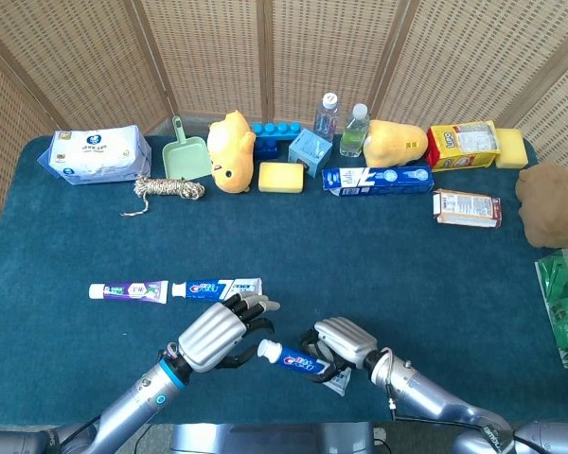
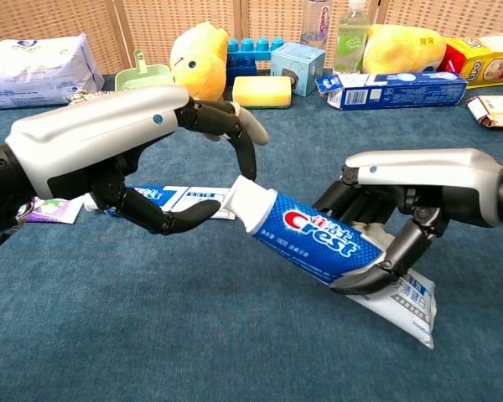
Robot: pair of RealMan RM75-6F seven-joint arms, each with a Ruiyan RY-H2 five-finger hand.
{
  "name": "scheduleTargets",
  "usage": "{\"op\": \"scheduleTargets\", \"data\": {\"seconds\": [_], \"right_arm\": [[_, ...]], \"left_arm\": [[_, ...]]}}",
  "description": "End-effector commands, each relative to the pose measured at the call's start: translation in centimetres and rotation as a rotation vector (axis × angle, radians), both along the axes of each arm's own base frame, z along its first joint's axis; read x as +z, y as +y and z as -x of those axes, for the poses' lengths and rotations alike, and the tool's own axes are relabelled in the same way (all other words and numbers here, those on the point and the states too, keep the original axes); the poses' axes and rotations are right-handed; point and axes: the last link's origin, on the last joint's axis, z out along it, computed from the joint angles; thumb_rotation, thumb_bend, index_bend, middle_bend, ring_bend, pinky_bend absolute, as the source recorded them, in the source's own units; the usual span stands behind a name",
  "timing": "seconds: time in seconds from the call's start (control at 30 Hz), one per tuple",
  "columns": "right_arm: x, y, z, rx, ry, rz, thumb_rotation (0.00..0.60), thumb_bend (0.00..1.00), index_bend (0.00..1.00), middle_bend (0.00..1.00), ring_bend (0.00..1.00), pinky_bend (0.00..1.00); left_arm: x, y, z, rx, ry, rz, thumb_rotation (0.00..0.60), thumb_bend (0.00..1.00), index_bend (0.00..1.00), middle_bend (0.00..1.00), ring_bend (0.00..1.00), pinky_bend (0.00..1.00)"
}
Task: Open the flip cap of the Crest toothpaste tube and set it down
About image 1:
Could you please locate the green plastic dustpan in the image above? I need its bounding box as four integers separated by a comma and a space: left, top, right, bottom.
162, 115, 213, 182

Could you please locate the grey robot torso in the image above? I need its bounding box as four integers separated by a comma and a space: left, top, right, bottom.
169, 422, 375, 454

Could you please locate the blue toy building block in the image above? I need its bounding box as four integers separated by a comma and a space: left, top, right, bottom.
251, 121, 302, 160

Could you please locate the blue toothpaste carton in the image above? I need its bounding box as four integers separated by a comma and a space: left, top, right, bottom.
321, 165, 435, 198

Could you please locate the clear bottle pink label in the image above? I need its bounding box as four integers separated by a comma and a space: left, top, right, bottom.
313, 92, 339, 143

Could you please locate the short Crest toothpaste tube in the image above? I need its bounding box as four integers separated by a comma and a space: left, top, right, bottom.
257, 339, 352, 397

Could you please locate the plain yellow sponge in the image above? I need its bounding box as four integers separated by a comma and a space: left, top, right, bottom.
494, 128, 530, 170

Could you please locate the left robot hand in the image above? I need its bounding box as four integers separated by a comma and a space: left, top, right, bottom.
177, 291, 281, 374

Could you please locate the green printed bag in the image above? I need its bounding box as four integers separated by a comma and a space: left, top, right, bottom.
534, 248, 568, 370

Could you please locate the wicker folding screen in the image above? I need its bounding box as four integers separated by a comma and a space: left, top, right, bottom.
0, 0, 568, 218

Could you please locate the brown plush lump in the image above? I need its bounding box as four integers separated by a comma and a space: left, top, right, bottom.
514, 161, 568, 250

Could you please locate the yellow sponge with green base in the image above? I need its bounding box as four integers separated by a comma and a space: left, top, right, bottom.
257, 161, 306, 194

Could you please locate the yellow plush toy with print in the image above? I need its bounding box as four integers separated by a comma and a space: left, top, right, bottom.
362, 119, 430, 167

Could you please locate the yellow snack box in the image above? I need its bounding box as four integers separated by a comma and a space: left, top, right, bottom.
426, 119, 502, 172

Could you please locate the brown and white small carton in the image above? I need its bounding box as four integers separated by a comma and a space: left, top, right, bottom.
433, 188, 504, 229

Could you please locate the beige rope bundle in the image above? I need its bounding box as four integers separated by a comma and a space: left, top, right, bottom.
120, 175, 206, 218

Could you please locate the purple toothpaste tube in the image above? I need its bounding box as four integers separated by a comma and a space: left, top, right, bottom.
88, 279, 169, 305

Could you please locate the light blue small box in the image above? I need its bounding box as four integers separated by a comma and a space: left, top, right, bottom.
288, 128, 334, 166

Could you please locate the yellow duck plush toy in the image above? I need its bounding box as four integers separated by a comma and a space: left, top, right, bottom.
206, 110, 257, 194

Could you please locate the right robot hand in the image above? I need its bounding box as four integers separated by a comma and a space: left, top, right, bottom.
300, 316, 380, 384

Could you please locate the white tissue pack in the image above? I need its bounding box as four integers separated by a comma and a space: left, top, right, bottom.
36, 124, 152, 186

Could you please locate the teal table cloth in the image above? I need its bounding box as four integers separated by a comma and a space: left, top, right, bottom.
0, 134, 568, 425

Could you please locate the clear bottle green label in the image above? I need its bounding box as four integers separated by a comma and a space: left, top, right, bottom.
339, 103, 371, 158

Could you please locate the long Crest toothpaste tube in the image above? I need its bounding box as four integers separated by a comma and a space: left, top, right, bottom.
171, 277, 264, 303

